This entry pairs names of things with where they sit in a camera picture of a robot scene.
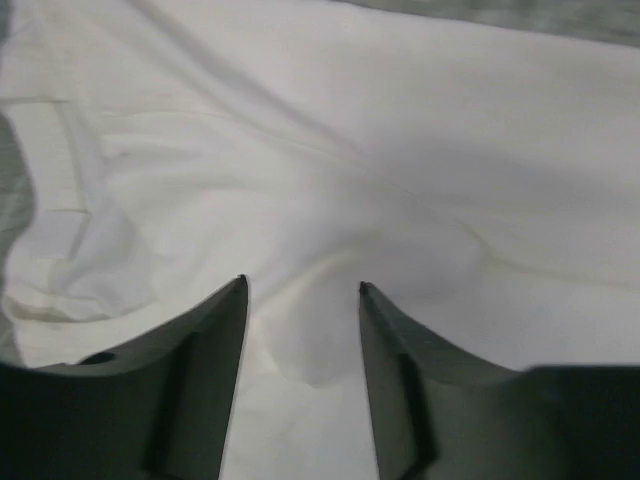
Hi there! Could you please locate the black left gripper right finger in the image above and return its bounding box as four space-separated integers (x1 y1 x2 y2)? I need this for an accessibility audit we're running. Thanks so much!
359 282 639 479

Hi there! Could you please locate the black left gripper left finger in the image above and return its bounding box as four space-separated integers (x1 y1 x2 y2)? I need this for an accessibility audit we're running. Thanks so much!
1 276 249 480

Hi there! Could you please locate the cream white t shirt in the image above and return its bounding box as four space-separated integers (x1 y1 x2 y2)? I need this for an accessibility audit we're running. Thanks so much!
1 1 639 479

